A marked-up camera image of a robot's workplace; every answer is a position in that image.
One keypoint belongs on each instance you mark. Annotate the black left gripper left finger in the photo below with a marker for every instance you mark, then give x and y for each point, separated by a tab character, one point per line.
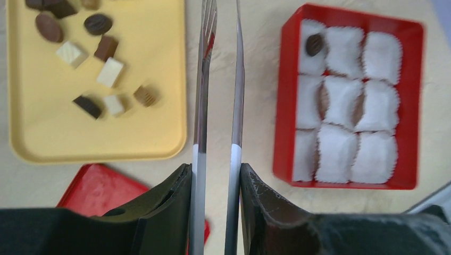
155	222

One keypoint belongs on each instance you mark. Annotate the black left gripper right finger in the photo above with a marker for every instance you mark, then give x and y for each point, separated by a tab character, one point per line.
274	225

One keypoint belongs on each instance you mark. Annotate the white square chocolate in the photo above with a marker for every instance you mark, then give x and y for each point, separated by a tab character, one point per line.
71	54
110	72

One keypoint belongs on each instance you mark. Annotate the dark oval chocolate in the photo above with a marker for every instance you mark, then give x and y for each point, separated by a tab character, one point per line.
98	24
314	44

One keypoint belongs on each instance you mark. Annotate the metal serving tongs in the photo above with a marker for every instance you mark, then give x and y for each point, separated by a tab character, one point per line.
198	183

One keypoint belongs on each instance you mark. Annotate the small white chocolate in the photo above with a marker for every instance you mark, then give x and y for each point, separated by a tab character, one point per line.
114	105

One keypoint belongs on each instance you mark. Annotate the ridged tan chocolate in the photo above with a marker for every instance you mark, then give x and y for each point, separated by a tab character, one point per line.
145	96

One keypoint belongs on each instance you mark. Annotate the dark rectangular chocolate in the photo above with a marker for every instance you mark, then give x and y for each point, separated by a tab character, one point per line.
88	106

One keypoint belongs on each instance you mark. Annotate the red chocolate box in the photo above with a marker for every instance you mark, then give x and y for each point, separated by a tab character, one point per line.
349	117

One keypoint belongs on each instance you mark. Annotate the brown square chocolate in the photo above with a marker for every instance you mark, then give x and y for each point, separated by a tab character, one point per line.
106	48

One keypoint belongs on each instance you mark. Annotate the dark oval chocolate on tray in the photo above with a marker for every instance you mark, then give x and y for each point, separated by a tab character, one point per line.
98	24

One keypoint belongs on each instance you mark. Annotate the brown oval chocolate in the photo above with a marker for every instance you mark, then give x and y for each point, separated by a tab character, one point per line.
49	28

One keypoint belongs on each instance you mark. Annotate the red box lid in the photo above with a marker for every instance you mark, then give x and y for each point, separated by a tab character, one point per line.
96	189

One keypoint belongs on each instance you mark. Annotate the yellow plastic tray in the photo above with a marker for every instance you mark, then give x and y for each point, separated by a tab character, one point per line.
46	127

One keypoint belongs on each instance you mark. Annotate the black aluminium base frame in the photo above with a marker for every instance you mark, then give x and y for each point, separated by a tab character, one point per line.
440	197

